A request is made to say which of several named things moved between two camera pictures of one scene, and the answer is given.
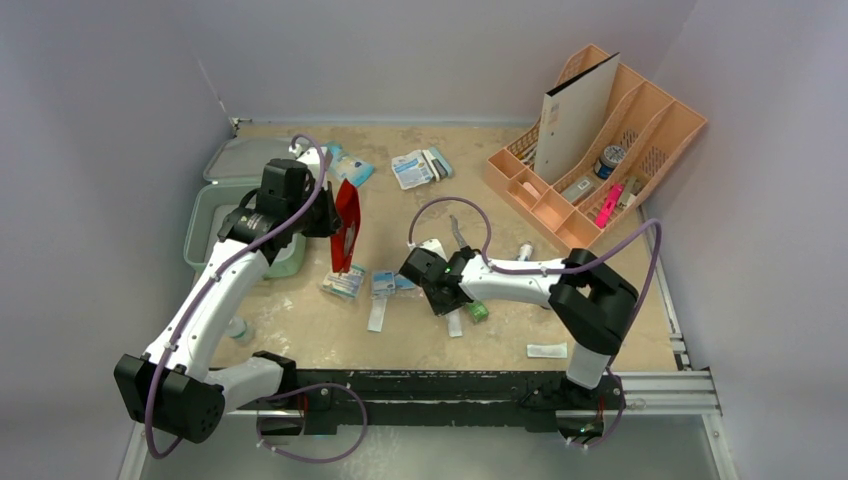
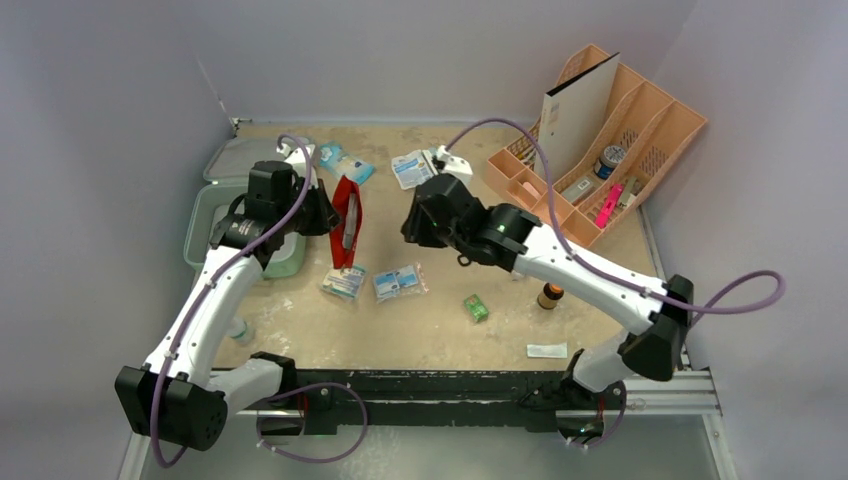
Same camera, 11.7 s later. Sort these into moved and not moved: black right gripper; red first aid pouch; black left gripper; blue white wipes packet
Moved: black right gripper
Not moved: red first aid pouch; blue white wipes packet; black left gripper
